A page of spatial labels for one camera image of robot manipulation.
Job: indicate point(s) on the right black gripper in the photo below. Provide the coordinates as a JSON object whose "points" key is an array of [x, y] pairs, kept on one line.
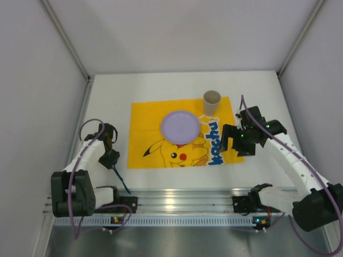
{"points": [[236, 140]]}

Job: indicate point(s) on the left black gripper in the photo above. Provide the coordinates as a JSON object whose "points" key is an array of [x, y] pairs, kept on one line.
{"points": [[109, 158]]}

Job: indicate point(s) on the blue metallic spoon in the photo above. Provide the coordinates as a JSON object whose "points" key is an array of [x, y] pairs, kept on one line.
{"points": [[121, 179]]}

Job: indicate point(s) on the beige paper cup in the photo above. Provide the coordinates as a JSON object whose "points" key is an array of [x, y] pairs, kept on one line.
{"points": [[211, 101]]}

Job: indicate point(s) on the yellow pikachu cloth placemat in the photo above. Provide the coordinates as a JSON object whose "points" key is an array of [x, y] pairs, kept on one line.
{"points": [[149, 149]]}

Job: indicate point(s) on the purple plastic plate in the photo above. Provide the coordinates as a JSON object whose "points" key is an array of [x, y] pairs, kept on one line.
{"points": [[180, 127]]}

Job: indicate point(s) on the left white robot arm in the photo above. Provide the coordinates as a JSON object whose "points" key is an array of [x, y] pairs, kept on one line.
{"points": [[84, 185]]}

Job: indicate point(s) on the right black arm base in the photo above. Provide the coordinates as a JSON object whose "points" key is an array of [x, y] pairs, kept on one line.
{"points": [[251, 202]]}

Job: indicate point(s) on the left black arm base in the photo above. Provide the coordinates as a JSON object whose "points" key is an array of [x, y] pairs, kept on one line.
{"points": [[113, 207]]}

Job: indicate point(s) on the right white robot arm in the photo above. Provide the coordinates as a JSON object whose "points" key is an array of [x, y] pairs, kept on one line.
{"points": [[316, 202]]}

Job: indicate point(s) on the aluminium mounting rail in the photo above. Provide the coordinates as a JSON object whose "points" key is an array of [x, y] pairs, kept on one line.
{"points": [[182, 202]]}

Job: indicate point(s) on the slotted grey cable duct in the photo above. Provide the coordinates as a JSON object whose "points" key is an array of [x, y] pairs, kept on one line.
{"points": [[141, 220]]}

